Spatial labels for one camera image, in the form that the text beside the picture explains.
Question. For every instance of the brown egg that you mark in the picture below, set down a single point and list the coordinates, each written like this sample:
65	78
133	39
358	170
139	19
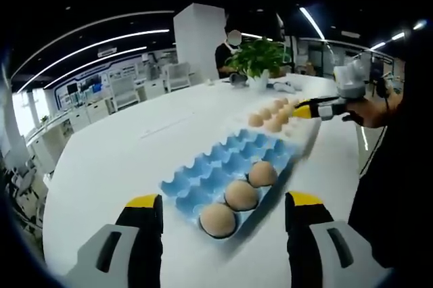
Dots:
263	173
217	220
241	194

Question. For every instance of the white office chair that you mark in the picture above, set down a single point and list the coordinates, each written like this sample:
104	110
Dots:
123	92
177	76

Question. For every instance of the black monitor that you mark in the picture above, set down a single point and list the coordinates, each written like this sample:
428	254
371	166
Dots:
71	89

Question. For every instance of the grey device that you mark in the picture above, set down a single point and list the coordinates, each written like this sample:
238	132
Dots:
238	80

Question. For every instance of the white table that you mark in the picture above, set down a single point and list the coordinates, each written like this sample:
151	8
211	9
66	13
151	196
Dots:
135	166

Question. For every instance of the person's black shirt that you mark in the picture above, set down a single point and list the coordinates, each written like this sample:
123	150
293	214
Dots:
399	183

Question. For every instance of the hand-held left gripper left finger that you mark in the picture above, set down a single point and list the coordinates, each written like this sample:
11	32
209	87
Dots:
138	234

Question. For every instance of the person's right hand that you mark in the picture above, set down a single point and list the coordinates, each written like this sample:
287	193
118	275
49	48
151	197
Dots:
367	114

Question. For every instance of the white square pillar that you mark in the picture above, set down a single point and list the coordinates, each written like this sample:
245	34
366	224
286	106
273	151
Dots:
198	41

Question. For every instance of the blue egg tray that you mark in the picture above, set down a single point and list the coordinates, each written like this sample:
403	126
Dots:
209	173

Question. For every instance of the green potted plant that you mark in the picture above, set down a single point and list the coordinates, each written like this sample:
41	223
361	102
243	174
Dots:
260	56

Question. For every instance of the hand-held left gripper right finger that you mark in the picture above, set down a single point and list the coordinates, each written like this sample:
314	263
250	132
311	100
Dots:
304	234

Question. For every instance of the white ceiling light strip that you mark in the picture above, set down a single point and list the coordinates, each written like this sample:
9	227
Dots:
142	48
162	31
313	23

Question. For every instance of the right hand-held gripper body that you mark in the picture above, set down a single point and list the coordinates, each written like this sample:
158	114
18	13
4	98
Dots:
350	80

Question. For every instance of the white blue gadget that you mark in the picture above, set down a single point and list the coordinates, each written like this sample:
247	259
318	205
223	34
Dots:
284	87

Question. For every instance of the white egg tray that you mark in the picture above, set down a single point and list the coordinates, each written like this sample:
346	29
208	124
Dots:
304	136

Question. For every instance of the small white object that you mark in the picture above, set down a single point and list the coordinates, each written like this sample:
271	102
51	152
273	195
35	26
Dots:
210	82

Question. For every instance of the ceiling air conditioner vent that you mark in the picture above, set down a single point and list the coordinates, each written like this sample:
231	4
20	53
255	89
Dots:
106	52

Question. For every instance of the white office desk row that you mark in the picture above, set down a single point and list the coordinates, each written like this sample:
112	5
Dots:
78	117

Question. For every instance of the group of brown eggs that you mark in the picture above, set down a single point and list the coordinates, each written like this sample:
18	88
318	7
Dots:
256	119

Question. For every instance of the grey office chair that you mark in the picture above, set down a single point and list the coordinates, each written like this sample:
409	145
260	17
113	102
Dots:
23	180

